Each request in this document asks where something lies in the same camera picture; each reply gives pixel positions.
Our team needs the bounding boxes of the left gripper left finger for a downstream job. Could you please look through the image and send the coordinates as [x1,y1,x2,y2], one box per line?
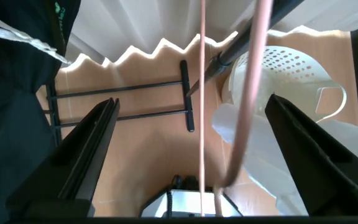
[4,97,121,218]

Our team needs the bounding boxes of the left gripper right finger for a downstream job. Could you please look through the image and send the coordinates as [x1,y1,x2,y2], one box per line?
[265,94,358,217]

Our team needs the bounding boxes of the white garment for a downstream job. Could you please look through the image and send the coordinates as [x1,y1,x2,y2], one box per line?
[211,102,358,217]

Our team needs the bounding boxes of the black shorts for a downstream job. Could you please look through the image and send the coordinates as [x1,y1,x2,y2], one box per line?
[0,0,82,219]

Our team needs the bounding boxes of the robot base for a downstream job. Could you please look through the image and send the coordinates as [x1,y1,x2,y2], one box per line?
[138,174,244,218]

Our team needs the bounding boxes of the white laundry basket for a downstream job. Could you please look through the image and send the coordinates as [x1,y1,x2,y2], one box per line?
[221,45,348,124]

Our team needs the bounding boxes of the pink clothes hanger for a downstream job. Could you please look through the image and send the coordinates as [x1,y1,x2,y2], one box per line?
[197,0,275,218]

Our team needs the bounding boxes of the black clothes rack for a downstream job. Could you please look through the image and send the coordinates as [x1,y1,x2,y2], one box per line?
[41,0,305,147]

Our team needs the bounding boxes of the beige curtain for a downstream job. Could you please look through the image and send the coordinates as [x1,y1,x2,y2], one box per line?
[61,0,358,65]

